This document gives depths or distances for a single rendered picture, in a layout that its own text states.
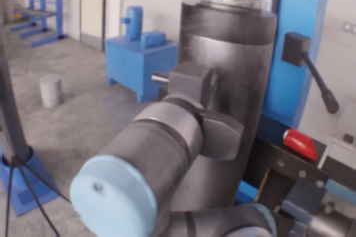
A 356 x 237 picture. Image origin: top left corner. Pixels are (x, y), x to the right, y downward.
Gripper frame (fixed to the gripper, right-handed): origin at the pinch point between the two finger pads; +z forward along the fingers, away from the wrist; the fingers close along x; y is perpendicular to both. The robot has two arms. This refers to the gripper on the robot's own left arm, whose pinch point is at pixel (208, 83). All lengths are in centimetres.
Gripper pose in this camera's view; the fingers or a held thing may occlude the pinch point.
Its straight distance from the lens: 50.2
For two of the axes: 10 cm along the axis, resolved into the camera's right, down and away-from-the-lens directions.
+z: 3.8, -4.2, 8.2
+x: -0.6, 8.8, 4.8
